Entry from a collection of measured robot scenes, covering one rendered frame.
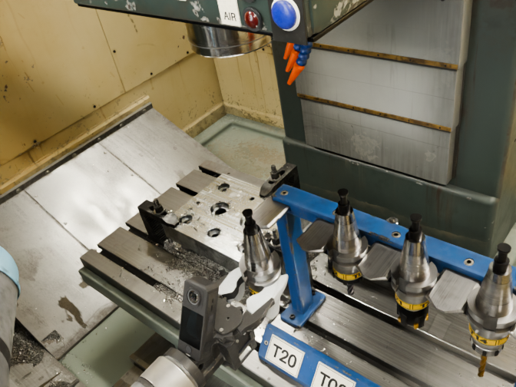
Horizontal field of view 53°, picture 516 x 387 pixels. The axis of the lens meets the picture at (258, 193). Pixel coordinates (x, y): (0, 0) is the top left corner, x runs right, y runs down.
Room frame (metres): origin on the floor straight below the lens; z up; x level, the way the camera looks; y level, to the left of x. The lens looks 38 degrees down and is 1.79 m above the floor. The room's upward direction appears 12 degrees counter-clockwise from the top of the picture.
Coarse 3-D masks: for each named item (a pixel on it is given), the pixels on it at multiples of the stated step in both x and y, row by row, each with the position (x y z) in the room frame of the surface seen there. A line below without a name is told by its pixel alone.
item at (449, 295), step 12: (444, 276) 0.47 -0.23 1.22; (456, 276) 0.46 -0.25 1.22; (468, 276) 0.46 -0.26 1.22; (432, 288) 0.45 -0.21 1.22; (444, 288) 0.45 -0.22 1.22; (456, 288) 0.44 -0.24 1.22; (468, 288) 0.44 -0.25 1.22; (432, 300) 0.43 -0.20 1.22; (444, 300) 0.43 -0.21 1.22; (456, 300) 0.42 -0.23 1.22; (444, 312) 0.41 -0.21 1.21; (456, 312) 0.41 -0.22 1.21
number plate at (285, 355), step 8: (272, 336) 0.62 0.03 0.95; (272, 344) 0.61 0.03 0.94; (280, 344) 0.60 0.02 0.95; (288, 344) 0.60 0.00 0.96; (272, 352) 0.60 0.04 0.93; (280, 352) 0.59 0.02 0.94; (288, 352) 0.59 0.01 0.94; (296, 352) 0.58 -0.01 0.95; (304, 352) 0.57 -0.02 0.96; (272, 360) 0.59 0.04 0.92; (280, 360) 0.58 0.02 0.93; (288, 360) 0.58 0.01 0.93; (296, 360) 0.57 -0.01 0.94; (288, 368) 0.57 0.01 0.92; (296, 368) 0.56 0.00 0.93; (296, 376) 0.55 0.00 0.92
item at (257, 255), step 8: (256, 224) 0.57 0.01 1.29; (256, 232) 0.55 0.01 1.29; (248, 240) 0.55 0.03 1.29; (256, 240) 0.55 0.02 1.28; (264, 240) 0.55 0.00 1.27; (248, 248) 0.55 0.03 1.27; (256, 248) 0.54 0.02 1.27; (264, 248) 0.55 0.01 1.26; (248, 256) 0.55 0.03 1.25; (256, 256) 0.54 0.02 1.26; (264, 256) 0.54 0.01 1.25; (272, 256) 0.56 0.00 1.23; (248, 264) 0.55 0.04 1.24; (256, 264) 0.54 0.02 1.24; (264, 264) 0.54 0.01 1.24; (272, 264) 0.55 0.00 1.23; (256, 272) 0.54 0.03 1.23
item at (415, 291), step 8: (392, 264) 0.50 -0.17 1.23; (432, 264) 0.49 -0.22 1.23; (392, 272) 0.49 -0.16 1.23; (432, 272) 0.47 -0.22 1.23; (392, 280) 0.48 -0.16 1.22; (400, 280) 0.47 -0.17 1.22; (432, 280) 0.46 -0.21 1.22; (392, 288) 0.48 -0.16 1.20; (400, 288) 0.47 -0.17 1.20; (408, 288) 0.45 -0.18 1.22; (416, 288) 0.45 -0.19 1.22; (424, 288) 0.45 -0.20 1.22; (408, 296) 0.45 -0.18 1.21; (416, 296) 0.45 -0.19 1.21; (424, 296) 0.45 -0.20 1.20
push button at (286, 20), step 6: (282, 0) 0.52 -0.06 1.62; (276, 6) 0.52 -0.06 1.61; (282, 6) 0.52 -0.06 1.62; (288, 6) 0.51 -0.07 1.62; (276, 12) 0.52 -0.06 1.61; (282, 12) 0.52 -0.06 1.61; (288, 12) 0.51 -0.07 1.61; (294, 12) 0.51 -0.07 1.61; (276, 18) 0.53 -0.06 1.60; (282, 18) 0.52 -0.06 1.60; (288, 18) 0.51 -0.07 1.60; (294, 18) 0.51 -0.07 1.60; (276, 24) 0.53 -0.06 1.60; (282, 24) 0.52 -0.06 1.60; (288, 24) 0.51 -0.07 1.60; (294, 24) 0.51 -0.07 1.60
